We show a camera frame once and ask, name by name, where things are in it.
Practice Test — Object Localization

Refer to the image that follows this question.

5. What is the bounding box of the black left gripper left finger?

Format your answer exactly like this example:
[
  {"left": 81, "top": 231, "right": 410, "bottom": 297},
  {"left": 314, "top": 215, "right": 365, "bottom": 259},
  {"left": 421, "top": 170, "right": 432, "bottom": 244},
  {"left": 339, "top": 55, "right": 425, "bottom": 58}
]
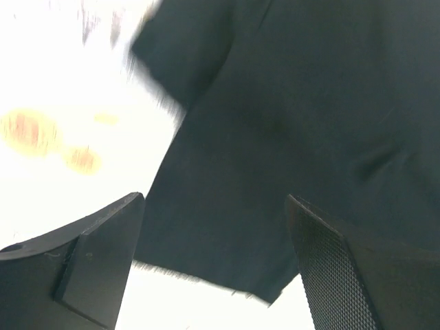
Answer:
[{"left": 1, "top": 192, "right": 144, "bottom": 330}]

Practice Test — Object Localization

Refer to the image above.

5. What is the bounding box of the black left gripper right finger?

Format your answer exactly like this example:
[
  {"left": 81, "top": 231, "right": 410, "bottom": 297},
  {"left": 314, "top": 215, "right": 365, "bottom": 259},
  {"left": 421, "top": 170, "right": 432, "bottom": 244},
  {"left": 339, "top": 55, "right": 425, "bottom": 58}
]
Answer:
[{"left": 285, "top": 196, "right": 439, "bottom": 330}]

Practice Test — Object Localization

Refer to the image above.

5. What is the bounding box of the black t shirt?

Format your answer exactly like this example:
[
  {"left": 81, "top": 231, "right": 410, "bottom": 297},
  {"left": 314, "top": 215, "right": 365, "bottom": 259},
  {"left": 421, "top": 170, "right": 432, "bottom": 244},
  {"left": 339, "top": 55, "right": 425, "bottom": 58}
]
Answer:
[{"left": 131, "top": 1, "right": 439, "bottom": 303}]

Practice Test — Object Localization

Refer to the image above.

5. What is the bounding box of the floral tablecloth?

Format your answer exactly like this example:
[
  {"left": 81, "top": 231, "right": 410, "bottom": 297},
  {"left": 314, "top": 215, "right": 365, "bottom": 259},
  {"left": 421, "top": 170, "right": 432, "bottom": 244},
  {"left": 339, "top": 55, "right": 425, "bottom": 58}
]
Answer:
[{"left": 1, "top": 1, "right": 313, "bottom": 329}]

